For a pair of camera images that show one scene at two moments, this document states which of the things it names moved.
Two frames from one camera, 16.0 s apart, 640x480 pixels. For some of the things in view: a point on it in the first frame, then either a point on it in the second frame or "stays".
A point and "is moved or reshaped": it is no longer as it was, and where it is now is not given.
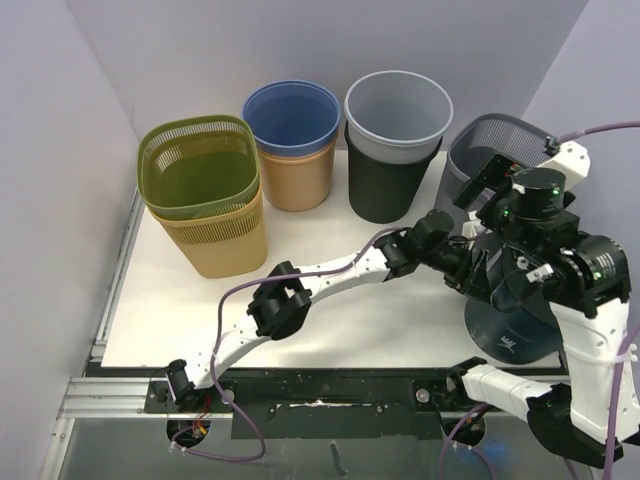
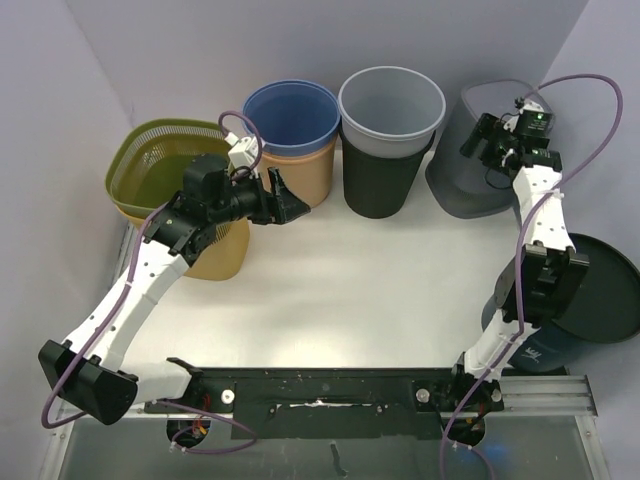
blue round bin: [293, 117] stays
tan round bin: [297, 183] stays
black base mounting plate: [324, 403] stays
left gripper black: [469, 277] → [274, 209]
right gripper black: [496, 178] → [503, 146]
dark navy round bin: [514, 320] is moved or reshaped
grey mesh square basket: [513, 140] is moved or reshaped
